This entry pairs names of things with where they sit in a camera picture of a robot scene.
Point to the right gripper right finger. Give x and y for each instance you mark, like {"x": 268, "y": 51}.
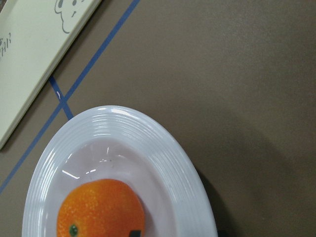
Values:
{"x": 221, "y": 233}

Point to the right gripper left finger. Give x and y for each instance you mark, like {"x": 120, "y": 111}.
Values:
{"x": 135, "y": 233}

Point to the orange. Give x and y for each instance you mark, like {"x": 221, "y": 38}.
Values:
{"x": 102, "y": 208}

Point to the white round plate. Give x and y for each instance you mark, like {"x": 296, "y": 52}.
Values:
{"x": 113, "y": 142}

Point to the cream bear tray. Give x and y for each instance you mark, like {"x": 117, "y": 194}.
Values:
{"x": 34, "y": 36}

